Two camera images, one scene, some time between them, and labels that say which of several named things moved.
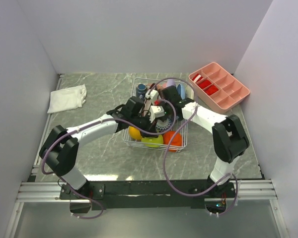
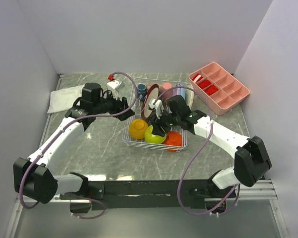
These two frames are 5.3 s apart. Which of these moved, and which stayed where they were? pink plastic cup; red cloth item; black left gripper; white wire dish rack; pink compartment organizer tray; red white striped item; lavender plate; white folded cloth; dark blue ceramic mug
Moved: pink plastic cup; black left gripper; lavender plate
Stayed: pink compartment organizer tray; white wire dish rack; white folded cloth; red white striped item; dark blue ceramic mug; red cloth item
